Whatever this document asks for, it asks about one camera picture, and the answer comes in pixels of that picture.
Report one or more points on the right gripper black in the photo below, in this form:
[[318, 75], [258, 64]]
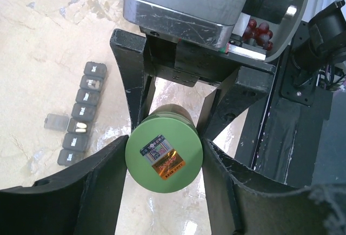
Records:
[[139, 58]]

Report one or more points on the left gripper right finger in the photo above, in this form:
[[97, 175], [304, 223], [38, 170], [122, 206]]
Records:
[[242, 201]]

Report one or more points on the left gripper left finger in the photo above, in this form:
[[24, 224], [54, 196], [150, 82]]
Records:
[[82, 199]]

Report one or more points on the green lidded pill bottle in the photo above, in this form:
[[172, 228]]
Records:
[[165, 148]]

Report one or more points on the white pills in organizer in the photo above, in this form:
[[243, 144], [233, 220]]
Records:
[[81, 127]]

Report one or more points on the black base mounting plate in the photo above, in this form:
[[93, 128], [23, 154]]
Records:
[[282, 131]]

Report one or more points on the dark red toy grapes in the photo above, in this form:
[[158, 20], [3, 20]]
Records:
[[259, 35]]

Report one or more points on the grey fruit tray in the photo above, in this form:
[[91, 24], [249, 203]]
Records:
[[283, 34]]

